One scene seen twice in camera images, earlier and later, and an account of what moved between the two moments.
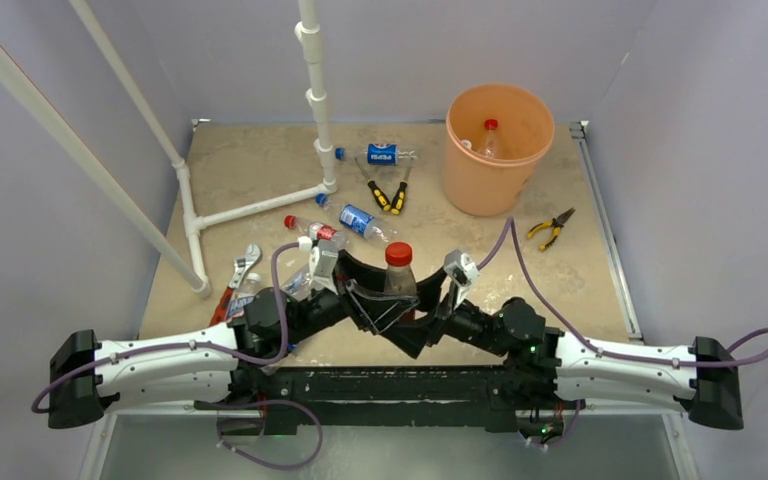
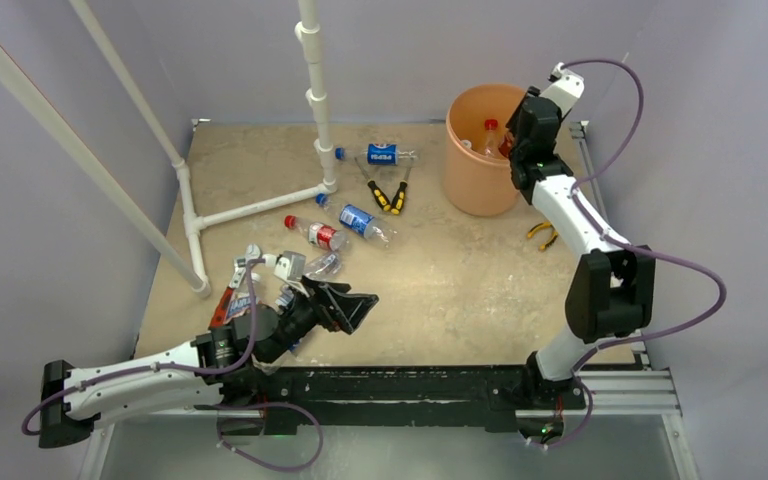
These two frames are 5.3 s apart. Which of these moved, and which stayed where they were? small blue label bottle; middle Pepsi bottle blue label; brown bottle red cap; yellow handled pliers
Moved: brown bottle red cap
Stayed: yellow handled pliers; middle Pepsi bottle blue label; small blue label bottle
